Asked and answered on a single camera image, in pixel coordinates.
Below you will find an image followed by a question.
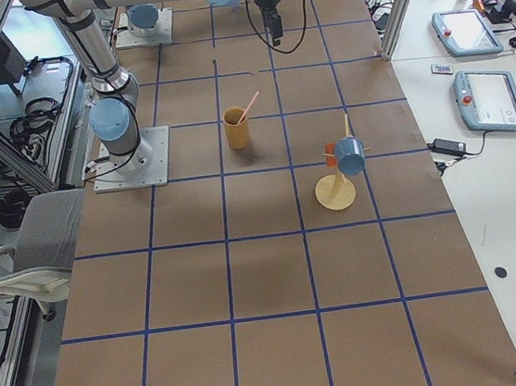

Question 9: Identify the pink chopstick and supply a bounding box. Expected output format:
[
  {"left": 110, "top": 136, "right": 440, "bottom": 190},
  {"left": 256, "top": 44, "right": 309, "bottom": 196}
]
[{"left": 238, "top": 91, "right": 260, "bottom": 124}]

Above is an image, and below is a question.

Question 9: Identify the bamboo chopstick holder cup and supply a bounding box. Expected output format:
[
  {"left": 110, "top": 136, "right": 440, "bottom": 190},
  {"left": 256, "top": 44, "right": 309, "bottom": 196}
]
[{"left": 222, "top": 106, "right": 250, "bottom": 150}]

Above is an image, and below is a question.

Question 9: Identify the blue mug on stand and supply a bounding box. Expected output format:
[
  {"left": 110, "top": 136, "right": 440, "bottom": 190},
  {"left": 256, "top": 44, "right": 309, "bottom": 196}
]
[{"left": 334, "top": 136, "right": 366, "bottom": 176}]

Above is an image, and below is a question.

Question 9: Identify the red mug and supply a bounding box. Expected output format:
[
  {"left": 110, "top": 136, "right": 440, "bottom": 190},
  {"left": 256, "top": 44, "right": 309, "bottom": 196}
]
[{"left": 323, "top": 143, "right": 337, "bottom": 168}]

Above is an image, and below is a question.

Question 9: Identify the teach pendant far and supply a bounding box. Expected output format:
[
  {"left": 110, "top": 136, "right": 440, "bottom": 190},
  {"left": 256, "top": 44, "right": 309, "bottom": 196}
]
[{"left": 431, "top": 9, "right": 504, "bottom": 57}]

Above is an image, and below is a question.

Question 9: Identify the teach pendant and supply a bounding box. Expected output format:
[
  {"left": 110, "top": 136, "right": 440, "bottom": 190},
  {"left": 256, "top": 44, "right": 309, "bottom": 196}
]
[
  {"left": 453, "top": 70, "right": 516, "bottom": 132},
  {"left": 431, "top": 9, "right": 504, "bottom": 57}
]

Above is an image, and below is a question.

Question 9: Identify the black power adapter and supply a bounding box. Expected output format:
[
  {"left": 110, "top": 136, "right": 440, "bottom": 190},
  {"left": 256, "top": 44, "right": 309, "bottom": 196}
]
[{"left": 430, "top": 138, "right": 467, "bottom": 157}]

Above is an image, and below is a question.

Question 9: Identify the teach pendant near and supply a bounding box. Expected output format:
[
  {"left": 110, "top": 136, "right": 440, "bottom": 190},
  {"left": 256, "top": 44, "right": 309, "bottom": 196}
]
[{"left": 453, "top": 70, "right": 516, "bottom": 132}]

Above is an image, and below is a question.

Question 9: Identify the grey office chair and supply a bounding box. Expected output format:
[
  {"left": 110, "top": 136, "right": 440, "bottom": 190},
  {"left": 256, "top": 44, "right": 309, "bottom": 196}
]
[{"left": 0, "top": 189, "right": 85, "bottom": 321}]

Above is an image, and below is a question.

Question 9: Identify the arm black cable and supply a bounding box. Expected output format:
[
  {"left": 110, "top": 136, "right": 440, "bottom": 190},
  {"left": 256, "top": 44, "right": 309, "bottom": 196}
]
[{"left": 245, "top": 0, "right": 312, "bottom": 58}]

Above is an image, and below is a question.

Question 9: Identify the aluminium frame post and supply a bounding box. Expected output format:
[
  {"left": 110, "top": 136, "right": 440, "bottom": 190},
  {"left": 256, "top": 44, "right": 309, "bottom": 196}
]
[{"left": 380, "top": 0, "right": 410, "bottom": 61}]

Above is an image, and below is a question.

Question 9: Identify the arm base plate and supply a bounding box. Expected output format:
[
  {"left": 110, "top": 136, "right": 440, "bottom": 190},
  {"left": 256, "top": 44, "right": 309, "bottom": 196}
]
[
  {"left": 94, "top": 125, "right": 170, "bottom": 193},
  {"left": 114, "top": 7, "right": 173, "bottom": 50}
]

